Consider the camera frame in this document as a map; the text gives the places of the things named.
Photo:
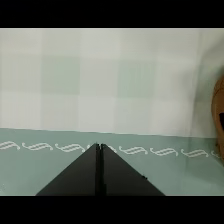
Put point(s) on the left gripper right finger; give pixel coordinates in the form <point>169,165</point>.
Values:
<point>123,176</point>

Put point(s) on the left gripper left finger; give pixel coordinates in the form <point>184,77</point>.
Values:
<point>80,176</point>

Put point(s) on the brown T-shirt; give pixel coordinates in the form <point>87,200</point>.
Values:
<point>219,103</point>

